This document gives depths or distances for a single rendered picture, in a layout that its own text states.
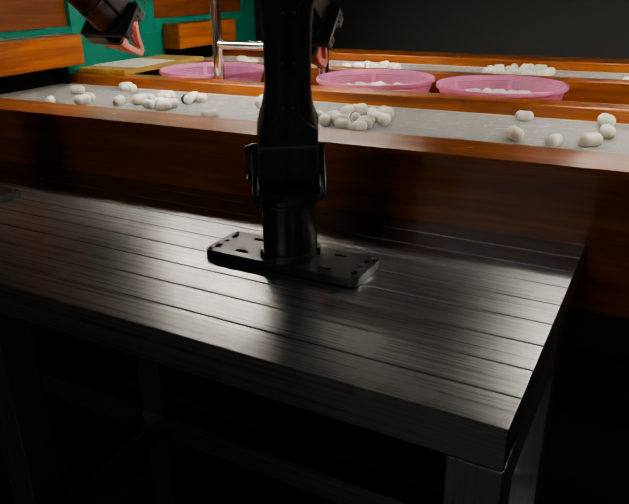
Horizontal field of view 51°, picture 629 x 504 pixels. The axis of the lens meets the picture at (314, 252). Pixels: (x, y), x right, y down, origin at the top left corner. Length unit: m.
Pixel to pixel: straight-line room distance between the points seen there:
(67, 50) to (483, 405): 1.39
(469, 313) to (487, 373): 0.11
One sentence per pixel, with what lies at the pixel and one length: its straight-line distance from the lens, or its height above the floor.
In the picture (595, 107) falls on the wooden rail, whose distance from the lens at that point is 1.27.
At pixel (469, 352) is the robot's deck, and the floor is 0.67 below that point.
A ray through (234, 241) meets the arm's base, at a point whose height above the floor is 0.68.
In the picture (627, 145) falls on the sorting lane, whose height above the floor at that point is 0.74.
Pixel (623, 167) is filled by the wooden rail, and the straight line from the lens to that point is 0.87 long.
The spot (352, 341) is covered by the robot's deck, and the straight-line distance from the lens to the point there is 0.61.
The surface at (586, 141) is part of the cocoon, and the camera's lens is 1.07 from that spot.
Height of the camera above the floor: 0.98
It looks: 22 degrees down
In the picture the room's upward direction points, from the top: 1 degrees counter-clockwise
